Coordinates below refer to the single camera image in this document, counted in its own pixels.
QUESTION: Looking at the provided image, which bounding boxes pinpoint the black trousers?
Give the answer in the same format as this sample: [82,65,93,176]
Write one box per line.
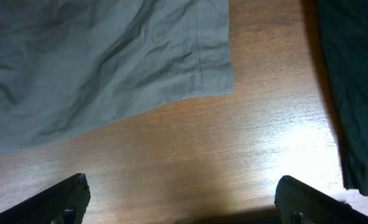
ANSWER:
[318,0,368,196]

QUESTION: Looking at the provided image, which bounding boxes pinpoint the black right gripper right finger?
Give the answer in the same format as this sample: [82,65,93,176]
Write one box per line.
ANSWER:
[274,175,368,224]

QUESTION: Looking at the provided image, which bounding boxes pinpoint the grey shorts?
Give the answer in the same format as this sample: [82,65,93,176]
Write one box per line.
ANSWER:
[0,0,233,156]

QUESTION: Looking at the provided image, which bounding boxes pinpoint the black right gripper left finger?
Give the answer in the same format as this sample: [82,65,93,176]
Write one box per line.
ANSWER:
[0,173,91,224]

